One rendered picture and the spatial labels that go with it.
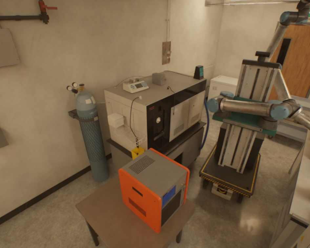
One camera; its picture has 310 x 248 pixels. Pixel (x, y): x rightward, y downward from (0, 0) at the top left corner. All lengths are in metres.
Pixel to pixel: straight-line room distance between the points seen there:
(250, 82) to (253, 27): 3.13
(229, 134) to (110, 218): 1.68
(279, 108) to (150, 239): 1.42
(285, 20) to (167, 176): 1.78
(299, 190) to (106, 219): 1.64
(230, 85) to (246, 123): 2.74
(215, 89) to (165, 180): 3.94
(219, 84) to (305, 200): 3.56
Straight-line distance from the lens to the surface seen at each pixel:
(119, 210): 1.71
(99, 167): 2.71
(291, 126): 4.69
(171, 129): 2.14
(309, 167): 2.30
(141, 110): 1.71
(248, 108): 1.77
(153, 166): 1.42
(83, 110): 2.22
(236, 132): 2.46
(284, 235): 2.00
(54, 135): 2.58
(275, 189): 3.24
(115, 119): 1.85
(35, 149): 2.58
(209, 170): 2.64
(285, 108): 1.67
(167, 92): 1.97
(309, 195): 1.99
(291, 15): 2.22
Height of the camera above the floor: 2.12
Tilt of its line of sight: 30 degrees down
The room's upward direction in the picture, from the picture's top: straight up
